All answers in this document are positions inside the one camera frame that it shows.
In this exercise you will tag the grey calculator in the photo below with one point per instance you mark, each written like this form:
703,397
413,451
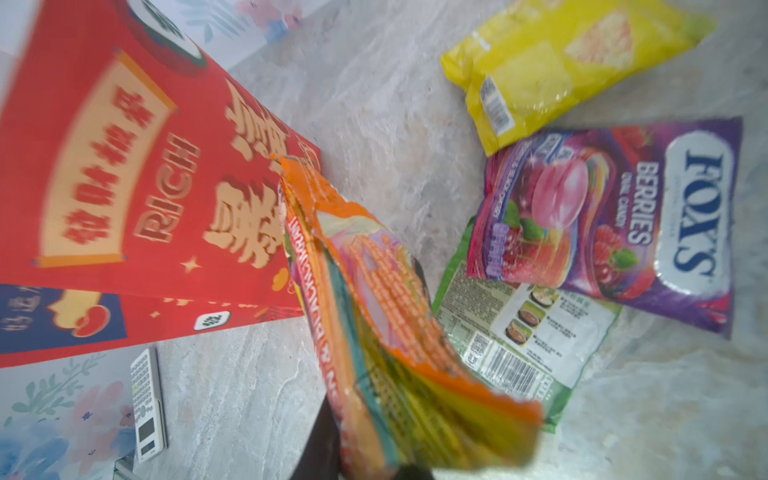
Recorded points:
149,419

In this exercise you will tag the orange Fox's candy packet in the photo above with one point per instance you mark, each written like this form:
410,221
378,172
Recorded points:
399,393

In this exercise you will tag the small green packet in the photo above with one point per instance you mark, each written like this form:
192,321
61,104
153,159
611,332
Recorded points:
528,342

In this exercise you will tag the red paper gift bag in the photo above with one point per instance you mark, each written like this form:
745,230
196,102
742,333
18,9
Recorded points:
139,188

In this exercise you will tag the pink Fox's candy packet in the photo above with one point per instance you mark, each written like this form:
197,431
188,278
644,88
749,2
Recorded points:
637,215

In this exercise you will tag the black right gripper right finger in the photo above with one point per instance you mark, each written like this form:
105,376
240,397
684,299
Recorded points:
413,472

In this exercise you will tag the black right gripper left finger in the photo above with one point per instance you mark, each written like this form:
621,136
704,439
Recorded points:
321,457

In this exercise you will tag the yellow snack packet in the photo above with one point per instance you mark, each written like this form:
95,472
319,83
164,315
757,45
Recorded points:
535,60

